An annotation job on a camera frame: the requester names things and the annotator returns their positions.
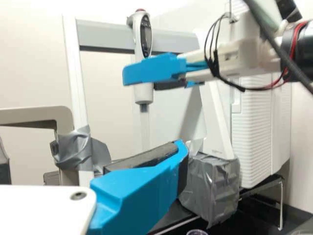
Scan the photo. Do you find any black cable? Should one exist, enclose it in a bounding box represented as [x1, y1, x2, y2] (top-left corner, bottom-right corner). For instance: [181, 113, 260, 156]
[244, 0, 313, 95]

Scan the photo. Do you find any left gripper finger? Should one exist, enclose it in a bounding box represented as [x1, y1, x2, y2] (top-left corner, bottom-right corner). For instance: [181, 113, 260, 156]
[122, 52, 211, 87]
[153, 79, 206, 91]
[89, 139, 190, 235]

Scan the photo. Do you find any pipette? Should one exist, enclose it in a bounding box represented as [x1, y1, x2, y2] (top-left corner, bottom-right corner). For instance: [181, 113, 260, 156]
[126, 8, 155, 158]

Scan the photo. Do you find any white pipette stand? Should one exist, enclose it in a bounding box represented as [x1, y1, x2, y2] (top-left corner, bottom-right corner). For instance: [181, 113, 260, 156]
[62, 14, 236, 182]

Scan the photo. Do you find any grey taped block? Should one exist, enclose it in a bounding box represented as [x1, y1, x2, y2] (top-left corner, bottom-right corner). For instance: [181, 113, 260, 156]
[178, 151, 241, 230]
[49, 124, 111, 177]

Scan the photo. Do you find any white incubator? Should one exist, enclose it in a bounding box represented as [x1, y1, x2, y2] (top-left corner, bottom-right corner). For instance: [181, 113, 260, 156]
[229, 0, 294, 189]

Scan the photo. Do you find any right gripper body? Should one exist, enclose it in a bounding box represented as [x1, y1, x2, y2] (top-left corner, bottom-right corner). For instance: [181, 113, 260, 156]
[177, 36, 282, 82]

